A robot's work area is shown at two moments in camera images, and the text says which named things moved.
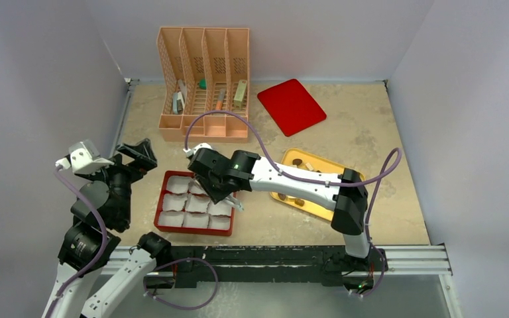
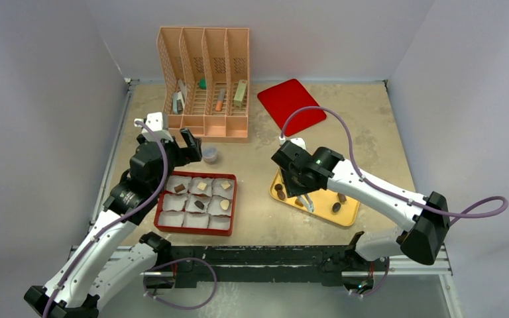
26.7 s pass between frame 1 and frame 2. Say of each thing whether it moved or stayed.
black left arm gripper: moved
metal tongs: moved
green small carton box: stayed
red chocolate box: stayed
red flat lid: stayed
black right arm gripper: moved
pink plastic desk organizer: stayed
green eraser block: stayed
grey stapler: stayed
